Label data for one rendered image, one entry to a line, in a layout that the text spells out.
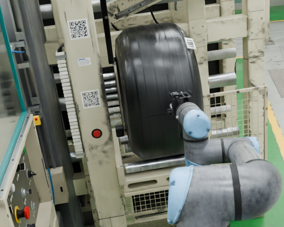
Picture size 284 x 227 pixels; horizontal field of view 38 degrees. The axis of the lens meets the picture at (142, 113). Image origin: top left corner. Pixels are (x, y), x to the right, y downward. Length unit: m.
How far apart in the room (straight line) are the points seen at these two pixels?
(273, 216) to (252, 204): 2.12
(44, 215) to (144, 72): 0.65
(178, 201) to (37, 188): 0.91
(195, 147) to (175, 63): 0.44
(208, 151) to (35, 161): 0.68
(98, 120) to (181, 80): 0.42
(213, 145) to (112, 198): 0.81
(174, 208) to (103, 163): 1.03
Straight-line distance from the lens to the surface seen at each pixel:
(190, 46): 1.60
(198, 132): 1.17
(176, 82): 1.52
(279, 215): 2.98
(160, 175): 1.77
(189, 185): 0.82
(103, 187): 1.88
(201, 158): 1.22
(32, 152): 1.57
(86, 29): 1.62
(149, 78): 1.51
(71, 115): 1.74
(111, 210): 1.96
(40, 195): 1.66
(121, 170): 1.71
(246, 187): 0.82
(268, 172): 0.87
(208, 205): 0.82
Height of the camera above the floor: 1.79
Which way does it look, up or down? 23 degrees down
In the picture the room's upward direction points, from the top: 7 degrees counter-clockwise
